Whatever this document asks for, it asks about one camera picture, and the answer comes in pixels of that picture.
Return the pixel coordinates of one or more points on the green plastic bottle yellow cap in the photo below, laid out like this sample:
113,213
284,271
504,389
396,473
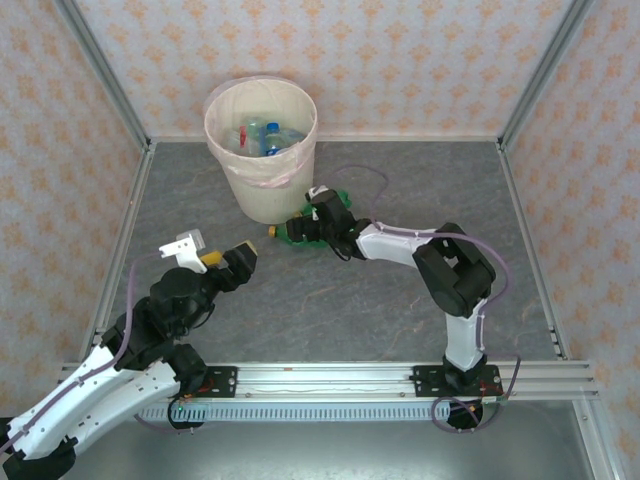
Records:
280,236
256,131
345,196

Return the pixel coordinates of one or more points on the blue label bottle blue cap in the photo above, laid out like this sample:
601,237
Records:
272,129

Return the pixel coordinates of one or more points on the clear bottle red label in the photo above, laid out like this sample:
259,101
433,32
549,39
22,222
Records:
243,136

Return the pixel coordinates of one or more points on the clear bottle purple label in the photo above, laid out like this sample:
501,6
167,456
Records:
230,140

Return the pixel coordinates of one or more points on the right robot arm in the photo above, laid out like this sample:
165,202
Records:
450,270

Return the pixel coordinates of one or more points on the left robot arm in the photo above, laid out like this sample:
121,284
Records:
100,400

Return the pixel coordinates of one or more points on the cream plastic bin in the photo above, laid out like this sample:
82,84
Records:
270,200

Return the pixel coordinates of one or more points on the pink plastic bin liner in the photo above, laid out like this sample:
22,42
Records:
280,102

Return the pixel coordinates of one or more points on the aluminium table edge rail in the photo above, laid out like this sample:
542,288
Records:
400,138
132,200
521,200

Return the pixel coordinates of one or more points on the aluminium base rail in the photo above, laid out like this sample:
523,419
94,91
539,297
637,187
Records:
325,380

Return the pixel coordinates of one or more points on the aluminium frame post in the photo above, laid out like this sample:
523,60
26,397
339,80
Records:
99,65
547,65

